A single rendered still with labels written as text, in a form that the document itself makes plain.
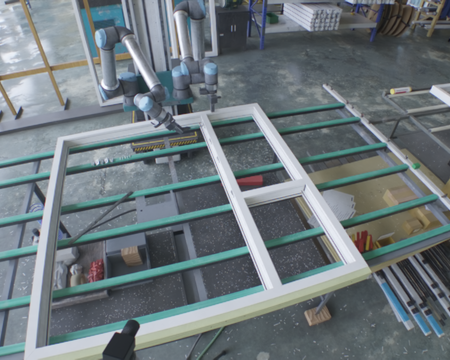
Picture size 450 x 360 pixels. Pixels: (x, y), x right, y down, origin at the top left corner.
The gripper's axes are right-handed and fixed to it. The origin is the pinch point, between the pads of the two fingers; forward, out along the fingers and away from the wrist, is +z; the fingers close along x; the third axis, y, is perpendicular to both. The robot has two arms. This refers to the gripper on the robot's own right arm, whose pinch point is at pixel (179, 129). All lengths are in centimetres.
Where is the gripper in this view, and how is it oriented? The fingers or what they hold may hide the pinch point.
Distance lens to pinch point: 206.8
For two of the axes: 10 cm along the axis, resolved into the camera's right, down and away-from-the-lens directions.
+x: -2.8, -7.5, 5.9
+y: 7.8, -5.4, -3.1
